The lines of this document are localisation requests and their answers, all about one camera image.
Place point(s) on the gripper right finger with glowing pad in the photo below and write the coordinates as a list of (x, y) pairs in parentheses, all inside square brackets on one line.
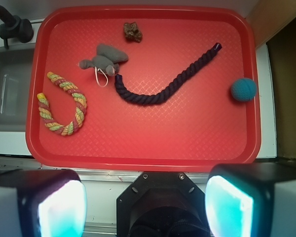
[(251, 200)]

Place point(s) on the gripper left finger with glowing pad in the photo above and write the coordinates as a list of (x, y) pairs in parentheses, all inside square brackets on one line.
[(42, 203)]

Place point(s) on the blue rubber ball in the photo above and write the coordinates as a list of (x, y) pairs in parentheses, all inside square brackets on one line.
[(243, 90)]

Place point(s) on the red plastic tray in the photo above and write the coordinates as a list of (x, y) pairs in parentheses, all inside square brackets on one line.
[(72, 122)]

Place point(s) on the grey sink basin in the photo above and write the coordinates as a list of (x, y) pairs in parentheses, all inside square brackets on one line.
[(15, 75)]

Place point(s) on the grey plush mouse toy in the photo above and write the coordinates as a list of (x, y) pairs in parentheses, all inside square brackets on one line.
[(105, 62)]

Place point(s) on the black sink faucet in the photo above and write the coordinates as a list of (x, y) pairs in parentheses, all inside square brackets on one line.
[(14, 27)]

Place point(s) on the brown crumpled lump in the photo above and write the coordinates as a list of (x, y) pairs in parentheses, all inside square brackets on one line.
[(132, 32)]

